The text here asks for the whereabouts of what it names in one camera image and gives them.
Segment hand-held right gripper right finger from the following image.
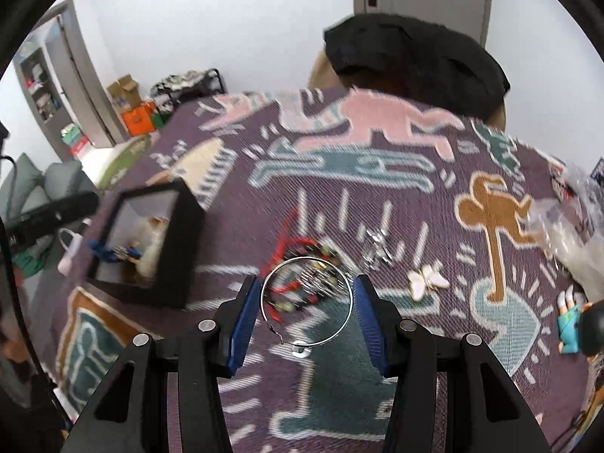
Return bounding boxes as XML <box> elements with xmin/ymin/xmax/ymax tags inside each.
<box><xmin>353</xmin><ymin>274</ymin><xmax>552</xmax><ymax>453</ymax></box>

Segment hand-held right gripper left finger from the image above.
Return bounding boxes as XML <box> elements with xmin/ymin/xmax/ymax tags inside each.
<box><xmin>67</xmin><ymin>276</ymin><xmax>263</xmax><ymax>453</ymax></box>

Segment silver hoop bracelet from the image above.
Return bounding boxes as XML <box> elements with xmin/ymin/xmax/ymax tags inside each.
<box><xmin>260</xmin><ymin>256</ymin><xmax>354</xmax><ymax>356</ymax></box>

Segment red beaded bracelet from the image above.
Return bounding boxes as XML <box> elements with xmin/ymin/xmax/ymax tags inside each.
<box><xmin>262</xmin><ymin>208</ymin><xmax>356</xmax><ymax>315</ymax></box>

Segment black jewelry box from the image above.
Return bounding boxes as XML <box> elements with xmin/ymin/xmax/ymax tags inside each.
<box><xmin>85</xmin><ymin>178</ymin><xmax>206</xmax><ymax>309</ymax></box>

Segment white butterfly hair clip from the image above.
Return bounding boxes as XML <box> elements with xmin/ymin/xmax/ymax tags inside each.
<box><xmin>408</xmin><ymin>264</ymin><xmax>451</xmax><ymax>302</ymax></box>

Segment silver earring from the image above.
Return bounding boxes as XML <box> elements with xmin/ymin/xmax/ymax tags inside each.
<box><xmin>361</xmin><ymin>227</ymin><xmax>396</xmax><ymax>271</ymax></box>

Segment printed blanket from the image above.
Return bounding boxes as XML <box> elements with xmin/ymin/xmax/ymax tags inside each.
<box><xmin>55</xmin><ymin>86</ymin><xmax>596</xmax><ymax>453</ymax></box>

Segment cartoon figure toy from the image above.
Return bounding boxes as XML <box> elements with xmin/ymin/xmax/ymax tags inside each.
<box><xmin>556</xmin><ymin>286</ymin><xmax>604</xmax><ymax>356</ymax></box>

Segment clear plastic bag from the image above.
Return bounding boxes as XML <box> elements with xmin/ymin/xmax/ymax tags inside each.
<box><xmin>527</xmin><ymin>160</ymin><xmax>604</xmax><ymax>301</ymax></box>

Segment orange box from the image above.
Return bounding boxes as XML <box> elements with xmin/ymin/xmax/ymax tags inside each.
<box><xmin>120</xmin><ymin>104</ymin><xmax>158</xmax><ymax>136</ymax></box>

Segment black metal rack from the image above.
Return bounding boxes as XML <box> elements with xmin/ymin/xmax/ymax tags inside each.
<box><xmin>150</xmin><ymin>69</ymin><xmax>228</xmax><ymax>115</ymax></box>

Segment grey sofa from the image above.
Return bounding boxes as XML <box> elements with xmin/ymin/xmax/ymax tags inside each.
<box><xmin>0</xmin><ymin>153</ymin><xmax>101</xmax><ymax>246</ymax></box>

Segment cardboard box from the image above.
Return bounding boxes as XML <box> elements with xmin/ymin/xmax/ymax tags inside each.
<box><xmin>106</xmin><ymin>74</ymin><xmax>143</xmax><ymax>112</ymax></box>

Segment black cloth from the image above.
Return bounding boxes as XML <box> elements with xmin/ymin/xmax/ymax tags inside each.
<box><xmin>323</xmin><ymin>13</ymin><xmax>511</xmax><ymax>119</ymax></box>

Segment grey bookshelf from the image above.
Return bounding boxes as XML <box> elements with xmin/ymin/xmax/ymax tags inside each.
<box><xmin>12</xmin><ymin>0</ymin><xmax>119</xmax><ymax>163</ymax></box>

